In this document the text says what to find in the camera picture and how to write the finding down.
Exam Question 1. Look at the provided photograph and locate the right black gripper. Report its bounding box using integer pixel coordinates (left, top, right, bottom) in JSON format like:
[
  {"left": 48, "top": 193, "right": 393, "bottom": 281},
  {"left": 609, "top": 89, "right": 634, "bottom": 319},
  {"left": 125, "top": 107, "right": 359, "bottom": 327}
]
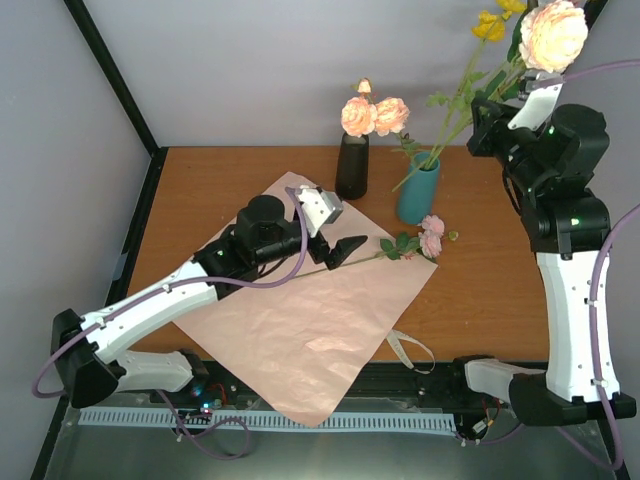
[{"left": 465, "top": 97, "right": 548, "bottom": 193}]

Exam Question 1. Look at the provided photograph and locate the cream printed ribbon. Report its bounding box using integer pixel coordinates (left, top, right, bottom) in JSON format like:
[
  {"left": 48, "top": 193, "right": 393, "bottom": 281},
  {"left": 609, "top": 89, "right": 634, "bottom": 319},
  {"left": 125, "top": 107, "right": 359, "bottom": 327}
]
[{"left": 385, "top": 328, "right": 436, "bottom": 375}]

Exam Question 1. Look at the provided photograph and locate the pink bouquet wrapping paper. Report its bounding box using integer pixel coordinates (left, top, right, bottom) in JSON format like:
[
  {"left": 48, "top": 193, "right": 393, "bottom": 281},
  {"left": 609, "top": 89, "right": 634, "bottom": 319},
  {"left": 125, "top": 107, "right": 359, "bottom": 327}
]
[{"left": 171, "top": 170, "right": 440, "bottom": 429}]

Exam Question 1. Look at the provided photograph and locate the yellow artificial flower stem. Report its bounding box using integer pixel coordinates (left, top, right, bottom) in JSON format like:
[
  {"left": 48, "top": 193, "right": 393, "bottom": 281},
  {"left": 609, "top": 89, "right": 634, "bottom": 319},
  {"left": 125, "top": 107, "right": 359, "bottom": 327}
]
[{"left": 418, "top": 1, "right": 527, "bottom": 170}]

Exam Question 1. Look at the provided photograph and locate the large cream rose stem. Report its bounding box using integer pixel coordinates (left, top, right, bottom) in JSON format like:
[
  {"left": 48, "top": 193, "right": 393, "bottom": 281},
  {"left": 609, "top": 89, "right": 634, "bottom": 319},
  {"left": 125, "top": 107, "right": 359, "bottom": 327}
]
[{"left": 397, "top": 1, "right": 588, "bottom": 170}]

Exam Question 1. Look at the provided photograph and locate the peach rose stem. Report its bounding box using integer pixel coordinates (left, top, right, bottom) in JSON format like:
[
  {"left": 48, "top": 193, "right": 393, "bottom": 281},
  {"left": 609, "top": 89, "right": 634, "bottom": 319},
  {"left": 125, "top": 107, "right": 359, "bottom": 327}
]
[{"left": 340, "top": 78, "right": 424, "bottom": 162}]

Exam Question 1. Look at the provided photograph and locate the artificial flower bunch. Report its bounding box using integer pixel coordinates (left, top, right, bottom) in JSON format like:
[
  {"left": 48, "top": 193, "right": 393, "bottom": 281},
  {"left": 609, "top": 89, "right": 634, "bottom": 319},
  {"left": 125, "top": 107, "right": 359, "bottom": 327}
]
[{"left": 344, "top": 214, "right": 459, "bottom": 266}]

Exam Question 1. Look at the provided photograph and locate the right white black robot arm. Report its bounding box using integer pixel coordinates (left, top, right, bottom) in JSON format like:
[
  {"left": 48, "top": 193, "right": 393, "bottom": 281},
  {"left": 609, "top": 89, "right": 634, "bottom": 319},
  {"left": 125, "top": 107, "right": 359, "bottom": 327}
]
[{"left": 462, "top": 98, "right": 637, "bottom": 426}]

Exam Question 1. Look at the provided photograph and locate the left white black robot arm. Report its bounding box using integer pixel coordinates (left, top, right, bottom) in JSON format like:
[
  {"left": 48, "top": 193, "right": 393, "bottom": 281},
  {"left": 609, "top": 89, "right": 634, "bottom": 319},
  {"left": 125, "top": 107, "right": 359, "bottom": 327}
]
[{"left": 51, "top": 187, "right": 368, "bottom": 409}]

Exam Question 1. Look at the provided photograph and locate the black cone vase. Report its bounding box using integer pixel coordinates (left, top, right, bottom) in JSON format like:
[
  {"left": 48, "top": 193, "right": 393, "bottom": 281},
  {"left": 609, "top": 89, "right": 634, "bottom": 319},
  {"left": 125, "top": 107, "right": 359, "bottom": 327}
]
[{"left": 335, "top": 133, "right": 369, "bottom": 200}]

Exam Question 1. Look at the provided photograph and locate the teal cone vase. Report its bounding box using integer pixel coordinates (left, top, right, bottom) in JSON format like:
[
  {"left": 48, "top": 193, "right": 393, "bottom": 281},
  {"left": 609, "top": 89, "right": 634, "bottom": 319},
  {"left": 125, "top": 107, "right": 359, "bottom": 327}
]
[{"left": 396, "top": 152, "right": 440, "bottom": 225}]

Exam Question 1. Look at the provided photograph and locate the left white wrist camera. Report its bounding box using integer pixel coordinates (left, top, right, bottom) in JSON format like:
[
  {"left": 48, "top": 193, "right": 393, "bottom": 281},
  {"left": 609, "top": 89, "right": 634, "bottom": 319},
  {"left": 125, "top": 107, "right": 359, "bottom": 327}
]
[{"left": 286, "top": 185, "right": 344, "bottom": 238}]

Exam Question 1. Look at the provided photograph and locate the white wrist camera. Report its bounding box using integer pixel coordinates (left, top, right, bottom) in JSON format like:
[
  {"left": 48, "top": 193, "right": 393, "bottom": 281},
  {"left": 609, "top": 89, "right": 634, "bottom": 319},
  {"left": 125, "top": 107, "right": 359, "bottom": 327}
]
[
  {"left": 286, "top": 185, "right": 344, "bottom": 238},
  {"left": 507, "top": 69, "right": 564, "bottom": 131}
]

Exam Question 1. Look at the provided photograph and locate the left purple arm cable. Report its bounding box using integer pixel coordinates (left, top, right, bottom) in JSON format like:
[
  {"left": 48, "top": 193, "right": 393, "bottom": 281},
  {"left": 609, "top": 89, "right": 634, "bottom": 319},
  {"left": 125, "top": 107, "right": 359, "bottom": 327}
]
[{"left": 31, "top": 186, "right": 309, "bottom": 460}]

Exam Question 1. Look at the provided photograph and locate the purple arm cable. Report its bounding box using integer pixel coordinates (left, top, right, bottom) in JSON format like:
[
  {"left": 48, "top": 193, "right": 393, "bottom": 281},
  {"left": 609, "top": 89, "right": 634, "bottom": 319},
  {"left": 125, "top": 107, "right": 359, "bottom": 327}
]
[
  {"left": 31, "top": 186, "right": 309, "bottom": 460},
  {"left": 455, "top": 59, "right": 640, "bottom": 472}
]

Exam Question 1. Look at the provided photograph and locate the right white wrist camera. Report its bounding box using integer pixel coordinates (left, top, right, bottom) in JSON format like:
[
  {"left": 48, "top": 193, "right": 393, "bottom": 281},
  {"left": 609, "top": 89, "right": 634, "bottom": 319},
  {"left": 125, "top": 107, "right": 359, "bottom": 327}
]
[{"left": 507, "top": 69, "right": 564, "bottom": 131}]

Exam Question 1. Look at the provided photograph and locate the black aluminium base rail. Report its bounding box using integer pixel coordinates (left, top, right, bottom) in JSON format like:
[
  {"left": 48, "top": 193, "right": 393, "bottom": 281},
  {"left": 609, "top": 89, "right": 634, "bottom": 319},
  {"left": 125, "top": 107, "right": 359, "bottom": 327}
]
[{"left": 64, "top": 360, "right": 601, "bottom": 407}]

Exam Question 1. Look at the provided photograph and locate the right black frame post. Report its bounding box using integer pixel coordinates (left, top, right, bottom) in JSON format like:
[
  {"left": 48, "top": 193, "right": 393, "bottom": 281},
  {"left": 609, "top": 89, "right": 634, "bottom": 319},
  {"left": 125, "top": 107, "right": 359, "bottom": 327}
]
[{"left": 503, "top": 0, "right": 610, "bottom": 155}]

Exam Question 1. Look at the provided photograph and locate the black frame post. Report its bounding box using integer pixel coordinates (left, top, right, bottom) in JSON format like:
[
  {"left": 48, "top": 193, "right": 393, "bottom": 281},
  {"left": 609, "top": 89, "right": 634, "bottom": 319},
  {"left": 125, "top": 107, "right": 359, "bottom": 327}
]
[
  {"left": 63, "top": 0, "right": 160, "bottom": 157},
  {"left": 503, "top": 0, "right": 610, "bottom": 155}
]

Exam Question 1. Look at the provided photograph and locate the light blue cable duct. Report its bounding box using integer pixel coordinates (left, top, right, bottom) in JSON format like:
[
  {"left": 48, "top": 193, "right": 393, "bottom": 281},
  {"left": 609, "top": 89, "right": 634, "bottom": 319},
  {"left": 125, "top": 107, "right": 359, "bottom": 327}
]
[{"left": 77, "top": 407, "right": 456, "bottom": 436}]

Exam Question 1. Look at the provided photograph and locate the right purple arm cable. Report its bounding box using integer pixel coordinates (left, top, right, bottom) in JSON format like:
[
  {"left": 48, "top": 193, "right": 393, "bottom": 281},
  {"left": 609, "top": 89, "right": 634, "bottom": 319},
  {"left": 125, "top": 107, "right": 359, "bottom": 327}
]
[{"left": 455, "top": 59, "right": 640, "bottom": 472}]

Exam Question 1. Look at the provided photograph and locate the left black frame post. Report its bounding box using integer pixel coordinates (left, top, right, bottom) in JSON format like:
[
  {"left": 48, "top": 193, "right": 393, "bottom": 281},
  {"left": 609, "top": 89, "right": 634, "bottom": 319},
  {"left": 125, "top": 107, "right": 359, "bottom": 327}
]
[{"left": 63, "top": 0, "right": 160, "bottom": 157}]

